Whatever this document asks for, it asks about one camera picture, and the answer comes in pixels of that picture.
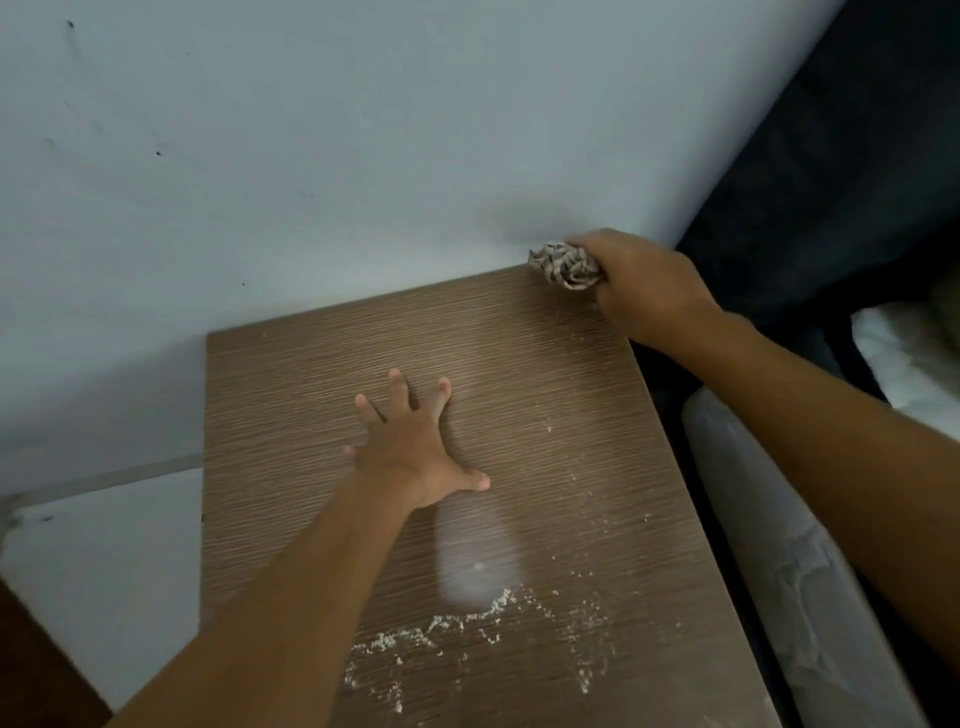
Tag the person's left middle finger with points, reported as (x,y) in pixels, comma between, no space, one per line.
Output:
(398,391)

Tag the person's right fingers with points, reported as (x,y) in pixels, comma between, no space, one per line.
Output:
(592,251)

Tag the person's left hand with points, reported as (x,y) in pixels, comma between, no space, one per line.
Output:
(409,457)

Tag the brown wooden bedside table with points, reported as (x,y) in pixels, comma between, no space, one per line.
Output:
(525,465)

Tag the spilled white powder crumbs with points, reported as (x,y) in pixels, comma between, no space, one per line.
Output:
(480,611)

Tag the person's left thumb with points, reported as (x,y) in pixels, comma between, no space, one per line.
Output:
(474,481)

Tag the person's left little finger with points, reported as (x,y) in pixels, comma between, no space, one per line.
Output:
(351,452)

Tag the patterned cleaning cloth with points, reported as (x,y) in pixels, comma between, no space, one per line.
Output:
(561,264)

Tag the person's right forearm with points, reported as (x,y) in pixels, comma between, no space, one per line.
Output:
(825,442)

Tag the dark upholstered headboard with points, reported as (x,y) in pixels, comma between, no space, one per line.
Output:
(840,150)

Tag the white pillow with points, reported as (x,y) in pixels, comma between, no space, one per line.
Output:
(911,367)

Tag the person's right hand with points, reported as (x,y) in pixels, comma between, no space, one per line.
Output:
(645,289)

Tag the white mattress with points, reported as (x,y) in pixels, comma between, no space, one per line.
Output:
(787,570)

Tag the dark brown wooden furniture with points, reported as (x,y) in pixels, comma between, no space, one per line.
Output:
(37,675)

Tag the person's left forearm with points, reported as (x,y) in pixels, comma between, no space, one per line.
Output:
(300,600)

